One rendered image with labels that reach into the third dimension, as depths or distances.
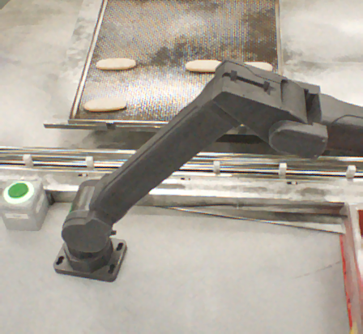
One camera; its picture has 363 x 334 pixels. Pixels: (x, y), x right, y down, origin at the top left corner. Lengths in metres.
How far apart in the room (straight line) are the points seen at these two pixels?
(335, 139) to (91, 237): 0.41
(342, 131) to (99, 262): 0.49
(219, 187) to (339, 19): 0.63
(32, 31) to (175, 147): 1.11
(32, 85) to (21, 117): 0.14
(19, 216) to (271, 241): 0.50
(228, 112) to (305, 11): 0.85
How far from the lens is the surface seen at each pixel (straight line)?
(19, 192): 0.99
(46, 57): 1.54
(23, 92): 1.41
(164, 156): 0.68
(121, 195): 0.75
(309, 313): 0.89
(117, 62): 1.25
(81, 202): 0.82
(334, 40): 1.33
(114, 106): 1.14
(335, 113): 0.64
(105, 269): 0.92
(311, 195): 1.00
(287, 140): 0.61
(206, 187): 0.99
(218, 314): 0.87
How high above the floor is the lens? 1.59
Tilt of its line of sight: 43 degrees down
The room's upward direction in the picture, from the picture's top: 3 degrees counter-clockwise
